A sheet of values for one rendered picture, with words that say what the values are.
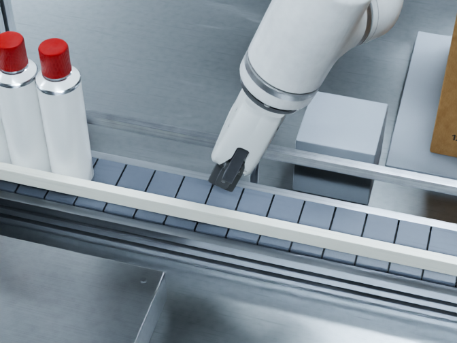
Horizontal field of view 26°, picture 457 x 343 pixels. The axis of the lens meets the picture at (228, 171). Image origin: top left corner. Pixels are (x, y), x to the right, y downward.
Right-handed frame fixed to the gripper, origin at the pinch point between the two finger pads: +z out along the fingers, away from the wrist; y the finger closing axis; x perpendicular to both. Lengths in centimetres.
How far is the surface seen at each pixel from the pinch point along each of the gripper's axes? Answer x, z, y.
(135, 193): -8.6, 6.2, 3.6
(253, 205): 4.9, 5.0, -1.5
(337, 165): 11.0, -5.7, -3.0
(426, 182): 20.5, -9.3, -3.0
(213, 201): 0.3, 6.7, -0.8
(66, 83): -20.6, -3.3, 1.2
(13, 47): -27.3, -5.1, 1.2
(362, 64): 13.3, 7.2, -38.3
